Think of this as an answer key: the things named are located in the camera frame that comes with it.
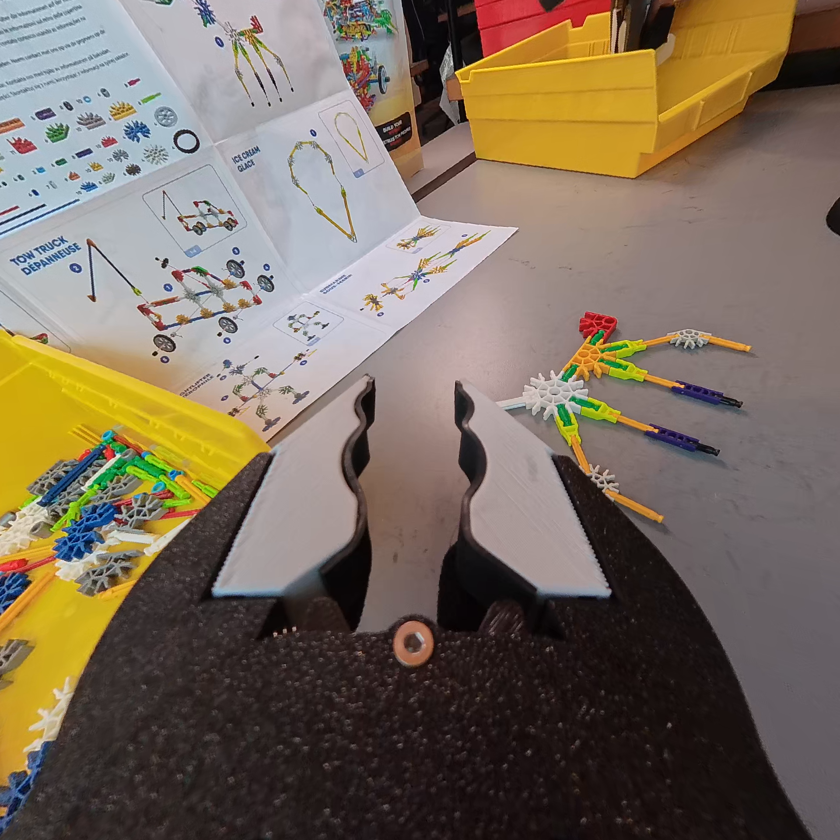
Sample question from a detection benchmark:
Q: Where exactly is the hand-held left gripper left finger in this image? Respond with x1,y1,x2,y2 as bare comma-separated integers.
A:
211,374,376,634

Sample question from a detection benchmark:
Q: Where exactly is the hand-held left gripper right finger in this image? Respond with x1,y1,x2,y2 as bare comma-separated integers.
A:
438,379,614,636

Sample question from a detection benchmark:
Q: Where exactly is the yellow plastic bin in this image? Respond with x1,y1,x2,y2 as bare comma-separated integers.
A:
456,0,798,179
0,328,271,808

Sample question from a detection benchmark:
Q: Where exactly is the colourful construction toy model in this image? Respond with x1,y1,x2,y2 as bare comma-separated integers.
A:
497,310,677,472

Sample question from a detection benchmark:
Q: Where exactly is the grey desk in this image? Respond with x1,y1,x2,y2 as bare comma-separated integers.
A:
269,85,840,840

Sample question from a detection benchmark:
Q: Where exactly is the red plastic crate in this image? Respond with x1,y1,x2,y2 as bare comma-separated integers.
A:
474,0,614,60

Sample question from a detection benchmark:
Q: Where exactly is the pile of colourful construction pieces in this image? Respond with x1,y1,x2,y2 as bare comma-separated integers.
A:
0,430,221,808

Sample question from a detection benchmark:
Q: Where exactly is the construction toy set box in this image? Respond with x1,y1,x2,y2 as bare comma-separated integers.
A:
322,0,424,178

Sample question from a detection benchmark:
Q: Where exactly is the white folded instruction sheet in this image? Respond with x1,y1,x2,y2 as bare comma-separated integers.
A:
0,0,519,442

